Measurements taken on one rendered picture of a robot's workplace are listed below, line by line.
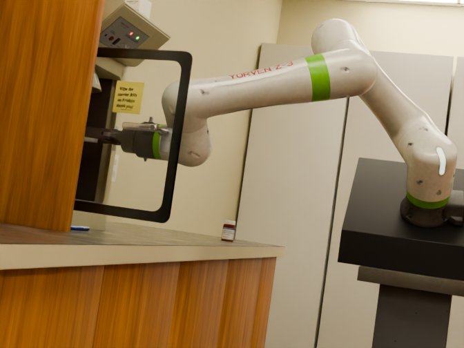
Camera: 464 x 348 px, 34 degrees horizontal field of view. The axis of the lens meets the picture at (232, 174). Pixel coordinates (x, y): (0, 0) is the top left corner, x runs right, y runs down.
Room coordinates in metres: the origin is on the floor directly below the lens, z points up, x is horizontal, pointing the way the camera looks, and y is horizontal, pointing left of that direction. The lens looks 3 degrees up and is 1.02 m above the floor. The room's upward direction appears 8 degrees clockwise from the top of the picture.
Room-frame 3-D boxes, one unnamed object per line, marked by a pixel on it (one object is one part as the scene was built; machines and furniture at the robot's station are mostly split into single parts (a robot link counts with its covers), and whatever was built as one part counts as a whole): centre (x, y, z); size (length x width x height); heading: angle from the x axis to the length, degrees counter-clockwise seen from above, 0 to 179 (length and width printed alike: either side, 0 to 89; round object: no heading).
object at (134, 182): (1.79, 0.27, 1.19); 0.30 x 0.01 x 0.40; 66
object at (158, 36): (1.98, 0.32, 1.46); 0.32 x 0.11 x 0.10; 163
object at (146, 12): (2.02, 0.31, 1.54); 0.05 x 0.05 x 0.06; 59
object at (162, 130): (1.73, 0.21, 1.20); 0.10 x 0.05 x 0.03; 66
